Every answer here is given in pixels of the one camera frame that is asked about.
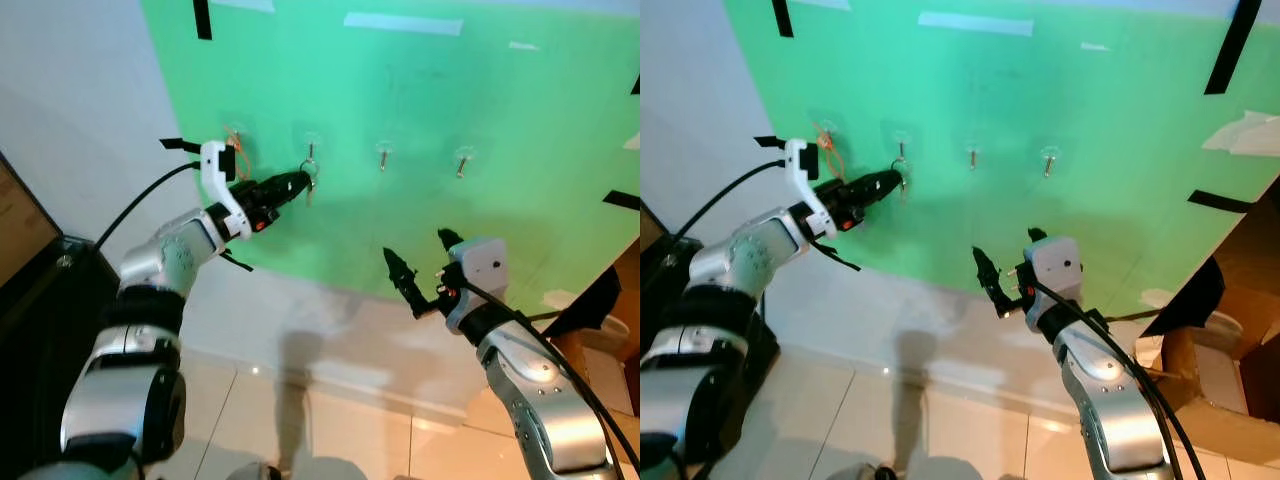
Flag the green board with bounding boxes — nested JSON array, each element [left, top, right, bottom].
[[140, 0, 641, 313], [722, 0, 1280, 319]]

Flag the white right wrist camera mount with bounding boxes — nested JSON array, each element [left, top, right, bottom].
[[1022, 237, 1086, 331], [445, 237, 509, 336]]

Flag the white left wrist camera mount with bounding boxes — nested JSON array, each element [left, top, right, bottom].
[[199, 140, 253, 242], [784, 138, 837, 241]]

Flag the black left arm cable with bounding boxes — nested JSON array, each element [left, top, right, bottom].
[[93, 160, 204, 251], [680, 160, 789, 246]]

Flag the black cloth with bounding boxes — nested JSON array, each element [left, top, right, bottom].
[[1140, 255, 1226, 338], [545, 265, 626, 338]]

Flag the clear hook with orange band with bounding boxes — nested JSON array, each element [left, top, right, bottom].
[[812, 118, 841, 161], [222, 118, 251, 166]]

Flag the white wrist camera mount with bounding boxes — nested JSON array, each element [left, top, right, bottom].
[[445, 237, 509, 336], [199, 140, 253, 242], [784, 138, 837, 241], [1022, 237, 1086, 331]]

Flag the open brown cardboard box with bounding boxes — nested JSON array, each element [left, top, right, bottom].
[[1140, 175, 1280, 466], [550, 235, 641, 421]]

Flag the long white tape strip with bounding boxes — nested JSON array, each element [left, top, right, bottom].
[[918, 11, 1035, 38], [343, 11, 465, 38]]

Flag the orange rubber band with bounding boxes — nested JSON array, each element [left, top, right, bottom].
[[224, 125, 251, 183], [815, 125, 846, 183]]

